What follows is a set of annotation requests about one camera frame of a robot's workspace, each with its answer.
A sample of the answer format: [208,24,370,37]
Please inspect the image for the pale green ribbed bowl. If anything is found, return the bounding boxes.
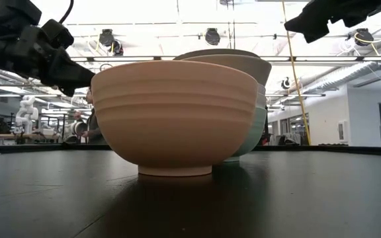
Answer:
[223,105,268,163]

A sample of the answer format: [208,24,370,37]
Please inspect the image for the black table edge rail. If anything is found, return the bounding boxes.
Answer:
[0,143,381,157]

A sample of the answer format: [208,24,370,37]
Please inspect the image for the red and black machine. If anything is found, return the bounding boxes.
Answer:
[261,108,272,147]

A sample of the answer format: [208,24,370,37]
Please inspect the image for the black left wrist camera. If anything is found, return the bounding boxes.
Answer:
[41,19,75,51]

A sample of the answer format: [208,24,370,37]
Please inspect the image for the yellow hanging cord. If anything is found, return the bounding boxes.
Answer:
[282,0,312,147]

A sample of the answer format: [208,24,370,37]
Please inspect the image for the horizontal ceiling beam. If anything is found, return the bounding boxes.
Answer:
[67,55,381,63]

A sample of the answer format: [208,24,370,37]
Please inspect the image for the peach orange ribbed bowl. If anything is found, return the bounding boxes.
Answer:
[90,59,259,177]

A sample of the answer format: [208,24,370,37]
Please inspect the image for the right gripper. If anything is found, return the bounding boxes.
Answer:
[283,0,381,44]

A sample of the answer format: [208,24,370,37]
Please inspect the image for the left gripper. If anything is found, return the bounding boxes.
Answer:
[0,19,96,98]

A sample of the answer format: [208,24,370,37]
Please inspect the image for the black left camera cable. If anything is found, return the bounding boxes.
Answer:
[58,0,75,26]

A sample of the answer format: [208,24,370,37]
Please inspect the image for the person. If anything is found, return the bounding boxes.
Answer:
[73,86,107,145]

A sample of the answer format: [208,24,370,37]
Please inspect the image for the beige bowl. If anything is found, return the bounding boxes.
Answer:
[182,54,273,87]

